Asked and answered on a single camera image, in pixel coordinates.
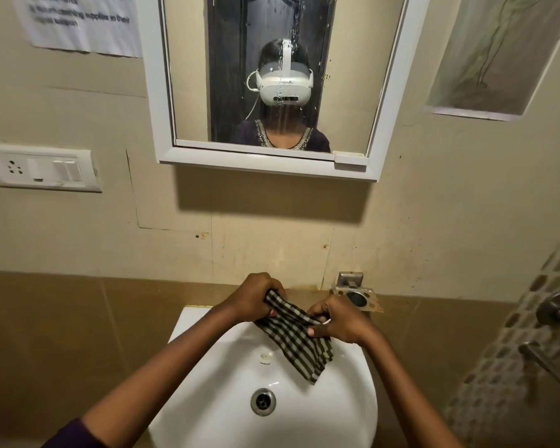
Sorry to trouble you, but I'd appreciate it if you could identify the metal wall bracket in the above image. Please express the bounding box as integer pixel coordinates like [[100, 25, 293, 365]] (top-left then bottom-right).
[[331, 271, 385, 314]]

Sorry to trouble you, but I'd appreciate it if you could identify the purple sleeve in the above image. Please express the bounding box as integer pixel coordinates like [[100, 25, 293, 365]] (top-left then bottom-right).
[[41, 418, 109, 448]]

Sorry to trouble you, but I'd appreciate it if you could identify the white ceramic wash basin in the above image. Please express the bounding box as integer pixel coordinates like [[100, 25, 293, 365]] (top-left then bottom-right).
[[148, 306, 379, 448]]

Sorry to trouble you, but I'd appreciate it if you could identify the pale wall picture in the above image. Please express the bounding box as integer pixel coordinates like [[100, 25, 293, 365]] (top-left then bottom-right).
[[424, 0, 560, 122]]

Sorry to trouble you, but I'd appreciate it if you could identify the person's left forearm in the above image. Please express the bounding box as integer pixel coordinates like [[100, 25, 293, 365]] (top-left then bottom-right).
[[81, 307, 243, 448]]

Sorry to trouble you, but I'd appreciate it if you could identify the white framed wall mirror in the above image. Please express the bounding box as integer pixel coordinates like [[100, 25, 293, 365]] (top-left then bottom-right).
[[134, 0, 433, 183]]

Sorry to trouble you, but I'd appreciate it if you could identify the metal basin drain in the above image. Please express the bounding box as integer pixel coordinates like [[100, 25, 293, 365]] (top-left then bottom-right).
[[250, 388, 277, 417]]

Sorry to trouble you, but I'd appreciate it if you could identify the person's right forearm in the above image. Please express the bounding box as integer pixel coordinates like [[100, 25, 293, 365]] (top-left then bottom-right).
[[358, 329, 464, 448]]

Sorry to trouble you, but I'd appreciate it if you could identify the white electrical switchboard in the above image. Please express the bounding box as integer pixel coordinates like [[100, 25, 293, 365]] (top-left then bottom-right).
[[0, 143, 104, 193]]

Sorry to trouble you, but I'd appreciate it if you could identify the person's right hand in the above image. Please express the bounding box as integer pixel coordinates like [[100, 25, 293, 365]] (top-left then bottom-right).
[[306, 295, 380, 347]]

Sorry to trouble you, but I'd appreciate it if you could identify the black white checkered cloth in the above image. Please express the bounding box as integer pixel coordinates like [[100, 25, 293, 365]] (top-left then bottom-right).
[[254, 289, 335, 385]]

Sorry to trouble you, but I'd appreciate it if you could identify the person's left hand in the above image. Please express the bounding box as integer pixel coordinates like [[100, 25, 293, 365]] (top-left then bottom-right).
[[223, 273, 288, 323]]

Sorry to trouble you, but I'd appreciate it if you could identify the white paper notice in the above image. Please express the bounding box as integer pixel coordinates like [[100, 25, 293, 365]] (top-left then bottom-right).
[[10, 0, 143, 59]]

